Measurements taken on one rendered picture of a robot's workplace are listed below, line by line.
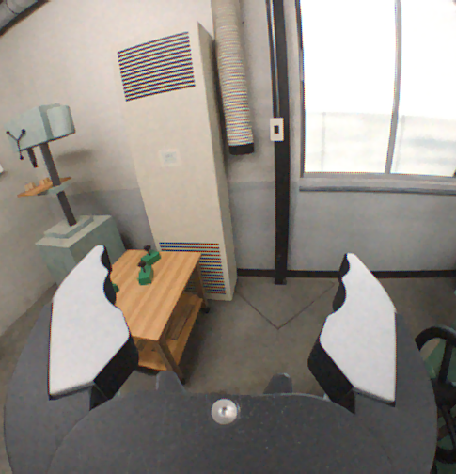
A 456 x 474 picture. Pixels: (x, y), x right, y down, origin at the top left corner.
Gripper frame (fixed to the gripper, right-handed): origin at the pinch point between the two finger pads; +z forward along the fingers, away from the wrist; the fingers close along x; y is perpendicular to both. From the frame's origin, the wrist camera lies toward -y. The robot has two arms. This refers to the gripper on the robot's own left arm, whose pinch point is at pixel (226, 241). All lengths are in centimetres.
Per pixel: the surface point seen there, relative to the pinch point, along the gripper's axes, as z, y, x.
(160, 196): 119, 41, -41
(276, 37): 127, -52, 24
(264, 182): 137, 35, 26
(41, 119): 112, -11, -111
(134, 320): 53, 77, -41
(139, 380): 48, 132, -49
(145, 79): 118, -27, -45
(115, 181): 159, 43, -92
